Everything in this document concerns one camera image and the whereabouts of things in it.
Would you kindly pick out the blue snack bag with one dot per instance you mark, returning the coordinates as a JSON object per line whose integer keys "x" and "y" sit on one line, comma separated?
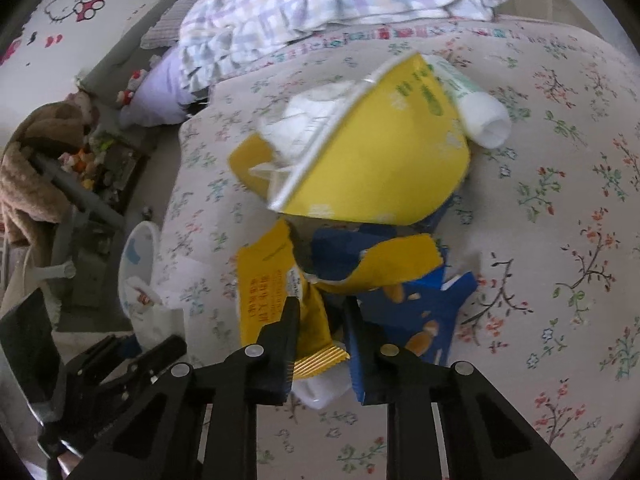
{"x": 400, "y": 305}

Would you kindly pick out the white green tube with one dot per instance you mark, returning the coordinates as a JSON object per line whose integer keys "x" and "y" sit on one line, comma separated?
{"x": 480, "y": 115}

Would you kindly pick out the cluttered bedside table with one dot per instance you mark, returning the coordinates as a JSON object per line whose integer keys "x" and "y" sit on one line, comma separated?
{"x": 120, "y": 160}

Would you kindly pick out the checked blanket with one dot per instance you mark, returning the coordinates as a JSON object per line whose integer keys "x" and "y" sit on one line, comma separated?
{"x": 300, "y": 0}

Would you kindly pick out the red white plush toy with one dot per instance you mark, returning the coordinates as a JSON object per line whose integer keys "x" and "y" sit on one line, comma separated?
{"x": 129, "y": 87}

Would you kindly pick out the cartoon cat wall sticker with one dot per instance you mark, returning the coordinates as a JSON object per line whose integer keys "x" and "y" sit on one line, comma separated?
{"x": 80, "y": 2}

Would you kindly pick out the red white wrapper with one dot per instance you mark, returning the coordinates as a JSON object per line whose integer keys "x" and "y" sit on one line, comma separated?
{"x": 145, "y": 295}

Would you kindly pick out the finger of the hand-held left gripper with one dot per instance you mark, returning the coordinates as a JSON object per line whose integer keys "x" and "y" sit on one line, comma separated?
{"x": 95, "y": 357}
{"x": 150, "y": 360}

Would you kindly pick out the floral sheet bed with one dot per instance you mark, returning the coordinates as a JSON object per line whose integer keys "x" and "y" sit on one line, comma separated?
{"x": 550, "y": 210}

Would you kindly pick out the white round frame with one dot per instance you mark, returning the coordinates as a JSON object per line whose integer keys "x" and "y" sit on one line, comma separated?
{"x": 30, "y": 275}

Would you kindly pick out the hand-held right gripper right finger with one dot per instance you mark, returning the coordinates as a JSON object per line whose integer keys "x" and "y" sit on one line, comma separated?
{"x": 356, "y": 340}

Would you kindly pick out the white round bin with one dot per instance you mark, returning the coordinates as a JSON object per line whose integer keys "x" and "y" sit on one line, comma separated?
{"x": 137, "y": 260}

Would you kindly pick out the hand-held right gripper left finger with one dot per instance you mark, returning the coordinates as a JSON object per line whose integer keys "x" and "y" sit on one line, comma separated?
{"x": 284, "y": 332}

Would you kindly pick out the plaid pillow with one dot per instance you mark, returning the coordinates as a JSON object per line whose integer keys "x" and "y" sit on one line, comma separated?
{"x": 170, "y": 25}

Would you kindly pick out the yellow snack wrapper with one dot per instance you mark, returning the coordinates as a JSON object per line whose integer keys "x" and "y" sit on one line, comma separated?
{"x": 265, "y": 285}

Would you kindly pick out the grey headboard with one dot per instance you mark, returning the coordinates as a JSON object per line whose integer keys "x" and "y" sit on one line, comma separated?
{"x": 125, "y": 50}

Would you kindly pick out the lilac pillow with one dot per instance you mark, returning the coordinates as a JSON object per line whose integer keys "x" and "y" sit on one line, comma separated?
{"x": 160, "y": 95}

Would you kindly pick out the brown plush blanket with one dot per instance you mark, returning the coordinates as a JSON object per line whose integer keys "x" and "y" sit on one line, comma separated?
{"x": 30, "y": 170}

